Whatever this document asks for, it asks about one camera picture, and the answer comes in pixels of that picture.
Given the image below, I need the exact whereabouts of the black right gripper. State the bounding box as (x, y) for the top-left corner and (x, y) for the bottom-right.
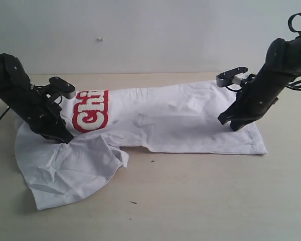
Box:
(218, 75), (278, 131)

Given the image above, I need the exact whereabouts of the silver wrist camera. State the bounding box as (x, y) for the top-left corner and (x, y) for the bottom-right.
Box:
(216, 66), (249, 87)
(49, 76), (76, 99)

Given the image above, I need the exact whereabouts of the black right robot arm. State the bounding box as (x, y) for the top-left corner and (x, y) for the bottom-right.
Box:
(216, 37), (301, 131)

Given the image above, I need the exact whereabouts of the white t-shirt red lettering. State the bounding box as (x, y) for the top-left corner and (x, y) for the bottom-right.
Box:
(15, 81), (267, 210)

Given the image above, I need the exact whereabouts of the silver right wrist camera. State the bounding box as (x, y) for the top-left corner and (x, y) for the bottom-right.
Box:
(216, 66), (249, 87)

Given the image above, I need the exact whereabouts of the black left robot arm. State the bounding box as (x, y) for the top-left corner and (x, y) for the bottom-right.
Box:
(0, 53), (75, 143)

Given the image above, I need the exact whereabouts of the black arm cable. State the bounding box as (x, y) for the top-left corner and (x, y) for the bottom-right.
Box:
(0, 105), (12, 131)
(286, 12), (301, 91)

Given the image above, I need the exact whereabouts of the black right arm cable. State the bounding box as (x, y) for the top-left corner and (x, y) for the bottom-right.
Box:
(286, 12), (301, 91)

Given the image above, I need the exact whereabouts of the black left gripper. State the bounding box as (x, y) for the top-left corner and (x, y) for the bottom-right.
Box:
(15, 85), (74, 144)

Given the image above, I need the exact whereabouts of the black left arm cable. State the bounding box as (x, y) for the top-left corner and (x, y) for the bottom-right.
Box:
(0, 105), (12, 131)

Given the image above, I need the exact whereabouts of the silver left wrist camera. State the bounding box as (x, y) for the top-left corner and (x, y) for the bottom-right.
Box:
(49, 76), (76, 99)

